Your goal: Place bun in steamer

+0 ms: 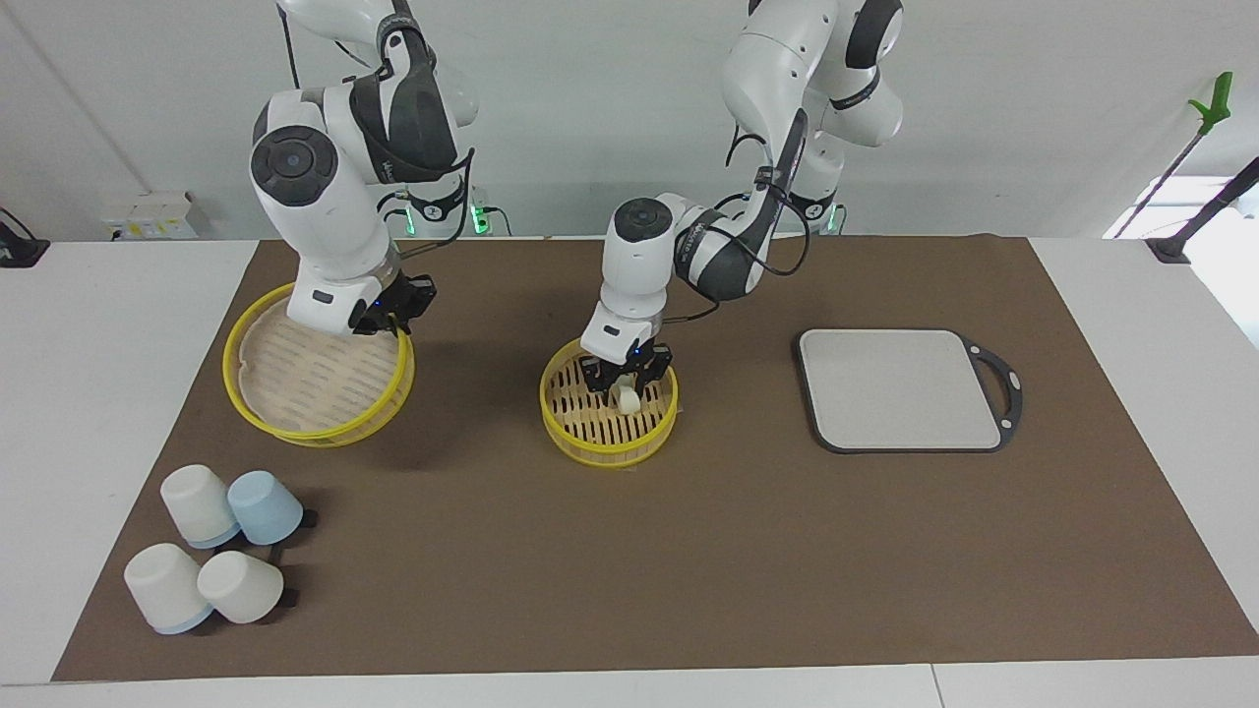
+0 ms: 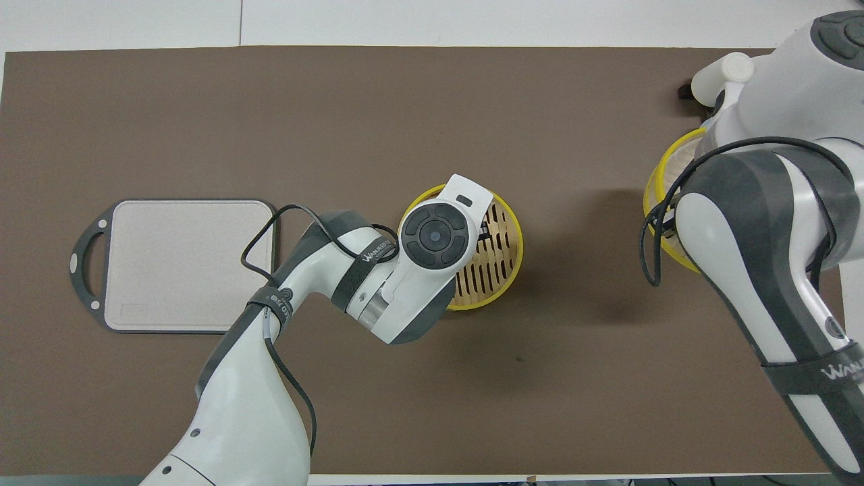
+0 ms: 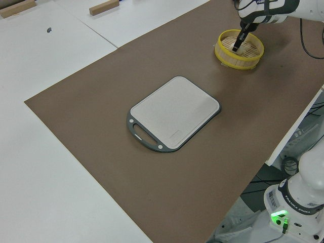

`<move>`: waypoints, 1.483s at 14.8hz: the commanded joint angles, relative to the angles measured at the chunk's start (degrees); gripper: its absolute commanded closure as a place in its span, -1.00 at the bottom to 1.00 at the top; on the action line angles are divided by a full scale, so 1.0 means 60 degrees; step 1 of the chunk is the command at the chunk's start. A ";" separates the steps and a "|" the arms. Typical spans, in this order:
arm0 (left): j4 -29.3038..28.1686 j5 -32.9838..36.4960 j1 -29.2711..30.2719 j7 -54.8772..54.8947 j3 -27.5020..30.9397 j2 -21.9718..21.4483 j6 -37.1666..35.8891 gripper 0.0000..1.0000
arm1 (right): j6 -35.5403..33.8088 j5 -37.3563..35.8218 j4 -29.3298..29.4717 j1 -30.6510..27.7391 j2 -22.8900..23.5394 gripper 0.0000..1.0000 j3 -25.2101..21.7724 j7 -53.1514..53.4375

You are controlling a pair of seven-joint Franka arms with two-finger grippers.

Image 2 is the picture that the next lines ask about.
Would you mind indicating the yellow bamboo steamer base tier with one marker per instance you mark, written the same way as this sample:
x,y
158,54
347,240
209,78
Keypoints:
x,y
496,270

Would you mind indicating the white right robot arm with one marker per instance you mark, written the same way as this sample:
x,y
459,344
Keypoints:
x,y
742,270

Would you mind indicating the brown table mat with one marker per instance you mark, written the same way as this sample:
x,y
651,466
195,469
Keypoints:
x,y
472,101

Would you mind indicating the white steamer liner cloth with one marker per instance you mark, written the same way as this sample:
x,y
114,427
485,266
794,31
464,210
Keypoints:
x,y
685,172

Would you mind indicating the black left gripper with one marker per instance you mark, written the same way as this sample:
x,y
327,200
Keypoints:
x,y
483,229

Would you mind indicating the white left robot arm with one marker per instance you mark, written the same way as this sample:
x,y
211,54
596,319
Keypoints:
x,y
243,418

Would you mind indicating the grey cutting board black rim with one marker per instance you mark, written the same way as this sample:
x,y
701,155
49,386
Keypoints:
x,y
175,270

